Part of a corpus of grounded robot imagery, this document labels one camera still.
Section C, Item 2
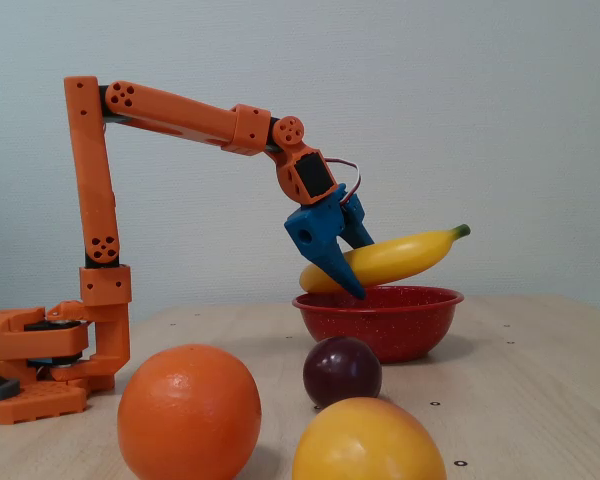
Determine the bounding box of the blue gripper black motor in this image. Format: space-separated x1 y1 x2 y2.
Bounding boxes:
283 183 377 302

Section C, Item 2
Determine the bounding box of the yellow orange toy peach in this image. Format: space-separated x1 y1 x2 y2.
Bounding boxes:
291 397 448 480

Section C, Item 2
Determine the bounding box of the dark purple toy plum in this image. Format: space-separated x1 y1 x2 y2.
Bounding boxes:
302 335 383 409

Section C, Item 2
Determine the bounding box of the white red servo cable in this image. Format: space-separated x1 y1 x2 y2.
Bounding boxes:
324 157 364 197

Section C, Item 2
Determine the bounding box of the orange robot base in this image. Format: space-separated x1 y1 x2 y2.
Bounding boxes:
0 289 116 426

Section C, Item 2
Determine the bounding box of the dark grey table clamp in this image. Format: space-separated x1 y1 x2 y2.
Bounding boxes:
0 364 21 404

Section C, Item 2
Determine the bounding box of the yellow toy banana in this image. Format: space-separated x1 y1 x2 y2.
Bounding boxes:
298 223 472 295

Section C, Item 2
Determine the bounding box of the orange toy fruit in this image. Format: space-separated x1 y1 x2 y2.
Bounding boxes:
116 343 263 480

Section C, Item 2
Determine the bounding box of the red speckled bowl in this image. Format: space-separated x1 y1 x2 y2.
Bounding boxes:
291 285 466 365

